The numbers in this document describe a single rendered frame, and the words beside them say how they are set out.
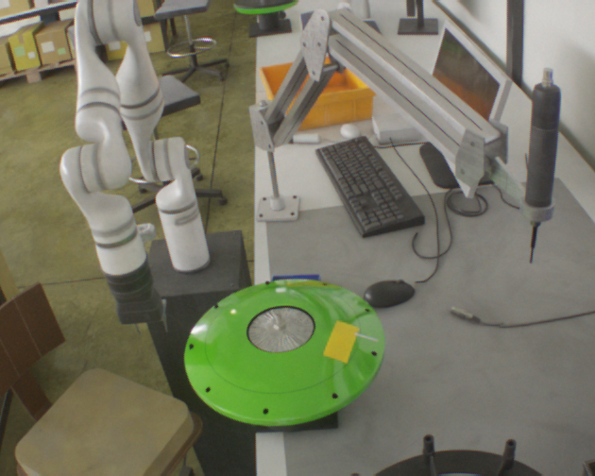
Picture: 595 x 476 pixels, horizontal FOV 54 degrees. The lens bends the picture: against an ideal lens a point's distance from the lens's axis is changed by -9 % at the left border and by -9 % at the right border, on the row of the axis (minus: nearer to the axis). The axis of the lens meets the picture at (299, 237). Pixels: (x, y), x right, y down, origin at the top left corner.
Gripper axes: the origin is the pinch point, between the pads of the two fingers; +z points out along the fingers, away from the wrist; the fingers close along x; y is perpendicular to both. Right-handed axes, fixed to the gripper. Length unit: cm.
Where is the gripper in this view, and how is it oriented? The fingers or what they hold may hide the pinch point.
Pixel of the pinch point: (153, 332)
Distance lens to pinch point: 114.6
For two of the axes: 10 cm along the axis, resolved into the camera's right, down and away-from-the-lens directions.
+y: 0.5, 5.7, -8.2
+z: 1.1, 8.2, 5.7
